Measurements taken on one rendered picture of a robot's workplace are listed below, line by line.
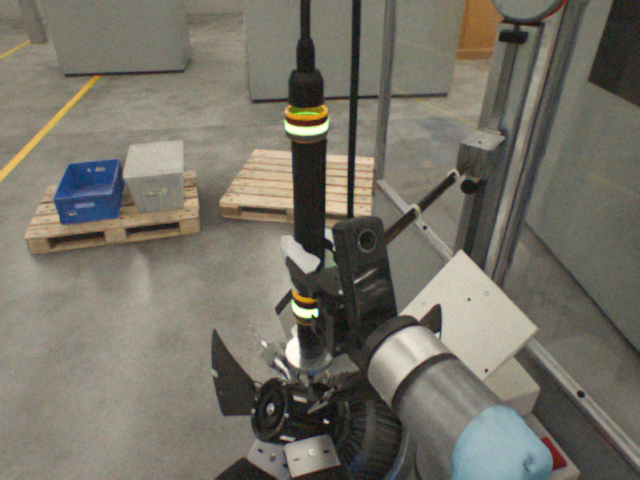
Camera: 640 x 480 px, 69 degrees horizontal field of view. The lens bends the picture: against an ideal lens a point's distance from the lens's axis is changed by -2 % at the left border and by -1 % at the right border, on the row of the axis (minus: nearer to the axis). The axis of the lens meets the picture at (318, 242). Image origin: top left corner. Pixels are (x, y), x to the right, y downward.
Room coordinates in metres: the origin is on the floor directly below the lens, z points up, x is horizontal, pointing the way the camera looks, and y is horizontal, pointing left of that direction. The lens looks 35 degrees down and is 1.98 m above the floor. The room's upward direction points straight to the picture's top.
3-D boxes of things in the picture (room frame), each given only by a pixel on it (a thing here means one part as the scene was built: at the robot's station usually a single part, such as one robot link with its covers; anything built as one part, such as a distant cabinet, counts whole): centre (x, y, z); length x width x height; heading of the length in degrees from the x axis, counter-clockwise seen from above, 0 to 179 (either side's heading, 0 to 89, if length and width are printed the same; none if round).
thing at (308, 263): (0.44, 0.03, 1.63); 0.09 x 0.03 x 0.06; 37
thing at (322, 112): (0.47, 0.01, 1.80); 0.04 x 0.04 x 0.03
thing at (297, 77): (0.47, 0.01, 1.66); 0.04 x 0.04 x 0.46
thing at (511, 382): (0.83, -0.48, 0.92); 0.17 x 0.16 x 0.11; 108
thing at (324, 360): (0.48, 0.01, 1.50); 0.09 x 0.07 x 0.10; 143
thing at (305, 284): (0.40, 0.00, 1.65); 0.09 x 0.05 x 0.02; 37
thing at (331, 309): (0.36, -0.05, 1.63); 0.12 x 0.08 x 0.09; 28
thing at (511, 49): (1.01, -0.39, 1.48); 0.05 x 0.03 x 0.62; 53
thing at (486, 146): (0.97, -0.36, 1.54); 0.10 x 0.07 x 0.09; 143
